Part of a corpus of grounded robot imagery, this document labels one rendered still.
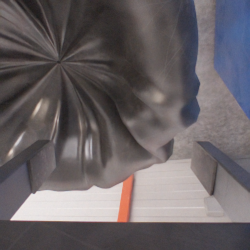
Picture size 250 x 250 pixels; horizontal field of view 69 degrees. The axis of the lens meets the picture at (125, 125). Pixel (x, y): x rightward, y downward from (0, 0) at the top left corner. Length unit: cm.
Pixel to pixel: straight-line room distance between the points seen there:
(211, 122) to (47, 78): 92
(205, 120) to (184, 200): 46
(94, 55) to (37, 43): 12
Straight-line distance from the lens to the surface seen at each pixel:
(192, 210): 113
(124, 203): 114
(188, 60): 24
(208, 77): 99
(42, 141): 17
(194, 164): 17
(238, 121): 119
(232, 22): 72
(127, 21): 26
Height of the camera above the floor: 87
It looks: 51 degrees down
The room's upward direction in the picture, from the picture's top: 169 degrees counter-clockwise
